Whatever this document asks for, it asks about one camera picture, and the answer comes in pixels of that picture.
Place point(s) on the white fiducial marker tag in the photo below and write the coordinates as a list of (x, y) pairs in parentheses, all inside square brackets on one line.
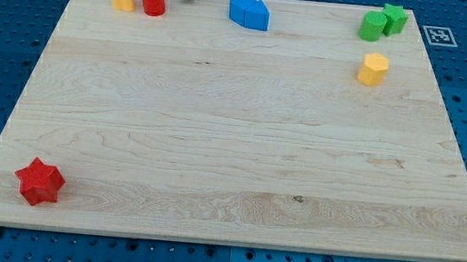
[(439, 36)]

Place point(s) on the yellow hexagon block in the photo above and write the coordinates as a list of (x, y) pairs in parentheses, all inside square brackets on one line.
[(373, 70)]

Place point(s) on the red cylinder block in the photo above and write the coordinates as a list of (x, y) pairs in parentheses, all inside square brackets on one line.
[(154, 7)]

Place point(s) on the green cylinder block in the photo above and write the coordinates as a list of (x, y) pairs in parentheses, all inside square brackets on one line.
[(372, 26)]

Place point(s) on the red star block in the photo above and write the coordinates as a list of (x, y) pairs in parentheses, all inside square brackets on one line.
[(39, 182)]

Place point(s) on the light wooden board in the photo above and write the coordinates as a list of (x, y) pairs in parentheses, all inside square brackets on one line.
[(189, 127)]

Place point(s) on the green star block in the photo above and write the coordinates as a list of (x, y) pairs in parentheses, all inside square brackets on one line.
[(396, 19)]

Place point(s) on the blue crescent block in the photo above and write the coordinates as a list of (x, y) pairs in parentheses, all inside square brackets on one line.
[(256, 16)]

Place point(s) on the blue cube block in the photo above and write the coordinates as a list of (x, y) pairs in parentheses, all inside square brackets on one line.
[(237, 10)]

